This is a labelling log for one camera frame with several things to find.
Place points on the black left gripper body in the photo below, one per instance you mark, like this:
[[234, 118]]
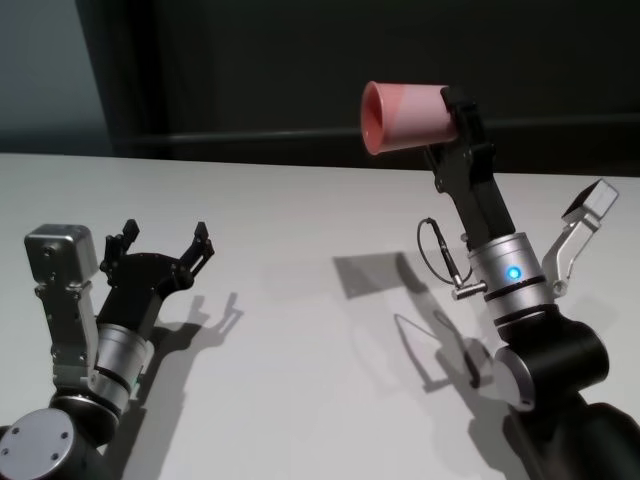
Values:
[[140, 280]]

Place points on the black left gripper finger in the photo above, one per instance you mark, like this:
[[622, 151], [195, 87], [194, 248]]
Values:
[[197, 255], [116, 250]]

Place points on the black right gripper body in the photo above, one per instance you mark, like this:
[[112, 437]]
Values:
[[475, 200]]

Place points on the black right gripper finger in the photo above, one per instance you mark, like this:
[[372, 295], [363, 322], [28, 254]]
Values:
[[434, 165], [470, 125]]

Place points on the pink plastic cup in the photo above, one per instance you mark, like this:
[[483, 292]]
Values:
[[410, 117]]

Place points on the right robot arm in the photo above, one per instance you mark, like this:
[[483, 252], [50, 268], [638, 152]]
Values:
[[550, 350]]

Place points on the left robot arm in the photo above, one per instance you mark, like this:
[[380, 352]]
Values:
[[120, 350]]

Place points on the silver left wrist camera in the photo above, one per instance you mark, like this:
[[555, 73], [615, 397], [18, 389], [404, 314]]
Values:
[[60, 250]]

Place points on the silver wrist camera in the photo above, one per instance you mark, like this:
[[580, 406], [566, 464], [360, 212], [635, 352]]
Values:
[[60, 250], [595, 200]]

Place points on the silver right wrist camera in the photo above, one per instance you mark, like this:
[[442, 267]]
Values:
[[595, 200]]

